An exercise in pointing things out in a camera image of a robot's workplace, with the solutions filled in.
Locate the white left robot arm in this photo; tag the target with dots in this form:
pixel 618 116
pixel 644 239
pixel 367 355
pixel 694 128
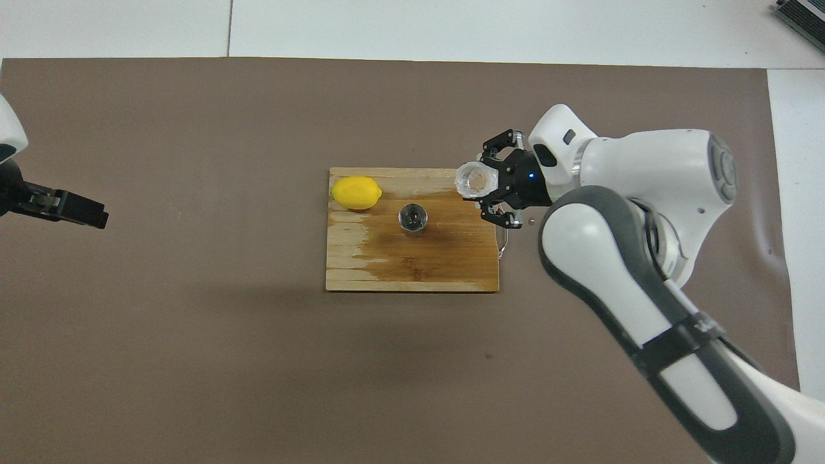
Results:
pixel 9 129

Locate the brown table mat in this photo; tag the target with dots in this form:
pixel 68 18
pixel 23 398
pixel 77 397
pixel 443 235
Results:
pixel 258 361

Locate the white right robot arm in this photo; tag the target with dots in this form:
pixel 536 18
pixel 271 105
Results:
pixel 644 167

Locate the steel double jigger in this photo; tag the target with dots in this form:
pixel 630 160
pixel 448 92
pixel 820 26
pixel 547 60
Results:
pixel 412 219

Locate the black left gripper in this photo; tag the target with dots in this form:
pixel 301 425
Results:
pixel 11 190

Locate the yellow lemon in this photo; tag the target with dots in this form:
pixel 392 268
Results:
pixel 356 193

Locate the wooden cutting board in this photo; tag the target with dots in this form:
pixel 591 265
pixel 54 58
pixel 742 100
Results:
pixel 387 258

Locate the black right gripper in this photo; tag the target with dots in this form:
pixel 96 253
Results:
pixel 528 183

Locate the grey ribbed device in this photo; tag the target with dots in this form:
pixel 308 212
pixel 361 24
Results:
pixel 805 19

